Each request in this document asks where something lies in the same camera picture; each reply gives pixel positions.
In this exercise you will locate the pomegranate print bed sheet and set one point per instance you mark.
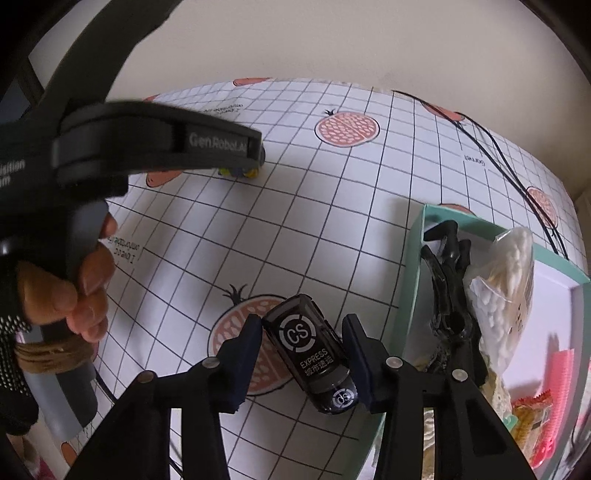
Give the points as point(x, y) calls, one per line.
point(347, 172)

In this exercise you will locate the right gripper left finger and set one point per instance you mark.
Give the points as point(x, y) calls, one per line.
point(133, 440)

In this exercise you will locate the snack packet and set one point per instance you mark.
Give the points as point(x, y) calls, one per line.
point(532, 413)

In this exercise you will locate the green tray box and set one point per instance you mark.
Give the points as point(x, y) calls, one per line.
point(559, 320)

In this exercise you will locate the bag of cotton swabs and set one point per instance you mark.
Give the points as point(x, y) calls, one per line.
point(499, 288)

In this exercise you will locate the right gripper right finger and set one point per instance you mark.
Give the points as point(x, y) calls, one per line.
point(471, 441)

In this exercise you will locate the black skeleton hand toy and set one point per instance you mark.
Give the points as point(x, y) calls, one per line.
point(453, 323)

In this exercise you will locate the left human hand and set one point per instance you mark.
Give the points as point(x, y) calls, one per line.
point(45, 298)

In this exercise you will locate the multicolour block cube toy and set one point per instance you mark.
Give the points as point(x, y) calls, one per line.
point(239, 173)

